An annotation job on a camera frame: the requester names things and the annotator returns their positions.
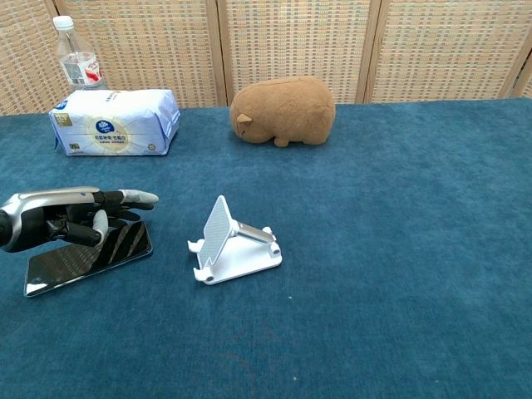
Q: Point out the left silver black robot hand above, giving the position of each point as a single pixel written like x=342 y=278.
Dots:
x=54 y=218

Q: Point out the black smartphone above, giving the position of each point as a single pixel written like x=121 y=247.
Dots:
x=108 y=251

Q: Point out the white folding phone stand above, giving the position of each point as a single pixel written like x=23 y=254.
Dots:
x=232 y=249

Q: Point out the white tissue paper pack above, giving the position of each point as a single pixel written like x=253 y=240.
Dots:
x=114 y=124

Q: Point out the clear plastic water bottle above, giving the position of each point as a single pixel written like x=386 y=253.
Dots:
x=79 y=62

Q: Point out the brown plush capybara toy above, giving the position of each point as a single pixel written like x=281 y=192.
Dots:
x=287 y=110

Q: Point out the blue carpet table cover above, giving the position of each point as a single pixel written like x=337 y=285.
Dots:
x=332 y=270

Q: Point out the woven rattan folding screen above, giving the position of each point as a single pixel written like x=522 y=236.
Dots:
x=291 y=45

